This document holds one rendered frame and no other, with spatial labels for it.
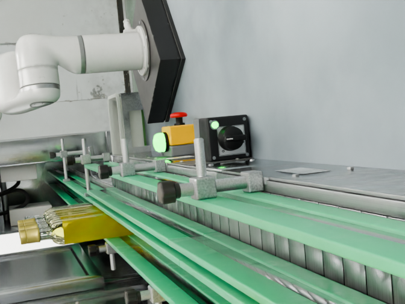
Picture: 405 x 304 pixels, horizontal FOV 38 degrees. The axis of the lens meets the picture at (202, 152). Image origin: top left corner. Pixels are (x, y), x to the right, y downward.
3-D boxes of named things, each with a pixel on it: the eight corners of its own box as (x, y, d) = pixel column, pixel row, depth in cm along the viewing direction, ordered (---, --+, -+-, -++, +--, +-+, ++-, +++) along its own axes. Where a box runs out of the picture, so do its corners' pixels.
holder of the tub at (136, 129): (141, 177, 198) (119, 180, 196) (134, 95, 197) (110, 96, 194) (154, 181, 182) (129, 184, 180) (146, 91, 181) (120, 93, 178)
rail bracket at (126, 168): (164, 171, 120) (97, 178, 116) (160, 134, 120) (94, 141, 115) (169, 172, 116) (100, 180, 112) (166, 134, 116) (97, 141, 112)
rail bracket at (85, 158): (112, 192, 176) (69, 198, 173) (106, 136, 176) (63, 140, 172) (114, 193, 174) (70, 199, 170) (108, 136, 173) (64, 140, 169)
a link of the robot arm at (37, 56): (81, 26, 144) (12, 29, 139) (88, 79, 143) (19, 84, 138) (77, 38, 153) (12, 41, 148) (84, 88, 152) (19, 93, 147)
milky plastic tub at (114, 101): (138, 161, 198) (113, 164, 195) (132, 95, 197) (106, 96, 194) (151, 164, 181) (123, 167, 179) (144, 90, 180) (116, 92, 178)
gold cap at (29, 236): (40, 244, 140) (21, 247, 139) (38, 230, 142) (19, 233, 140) (40, 238, 137) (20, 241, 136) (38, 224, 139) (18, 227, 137)
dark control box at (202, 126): (237, 156, 115) (196, 161, 113) (233, 115, 115) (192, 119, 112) (254, 157, 108) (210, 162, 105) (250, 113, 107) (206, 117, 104)
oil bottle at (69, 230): (137, 230, 150) (50, 242, 143) (134, 207, 149) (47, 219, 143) (141, 233, 145) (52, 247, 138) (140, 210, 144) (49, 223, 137)
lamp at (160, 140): (164, 151, 138) (152, 152, 137) (163, 132, 137) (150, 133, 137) (170, 151, 133) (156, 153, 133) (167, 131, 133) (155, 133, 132)
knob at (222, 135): (241, 149, 107) (249, 149, 104) (219, 152, 105) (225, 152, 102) (240, 124, 107) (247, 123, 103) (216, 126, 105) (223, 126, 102)
